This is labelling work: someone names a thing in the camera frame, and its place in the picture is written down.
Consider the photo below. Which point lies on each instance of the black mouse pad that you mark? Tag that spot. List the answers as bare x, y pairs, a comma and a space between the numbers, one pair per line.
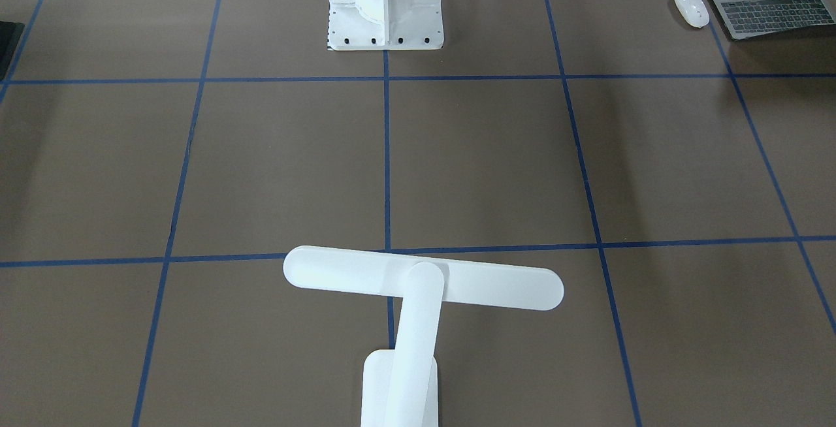
11, 33

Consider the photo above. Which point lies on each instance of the white desk lamp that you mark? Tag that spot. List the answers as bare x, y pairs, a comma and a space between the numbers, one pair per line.
400, 385

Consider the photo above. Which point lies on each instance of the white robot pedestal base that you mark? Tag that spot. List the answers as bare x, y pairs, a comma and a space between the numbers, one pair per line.
385, 25

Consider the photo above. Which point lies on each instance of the white computer mouse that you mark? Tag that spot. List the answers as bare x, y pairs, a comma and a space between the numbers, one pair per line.
693, 12

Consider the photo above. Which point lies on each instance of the grey laptop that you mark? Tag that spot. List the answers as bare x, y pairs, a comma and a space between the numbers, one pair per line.
745, 19

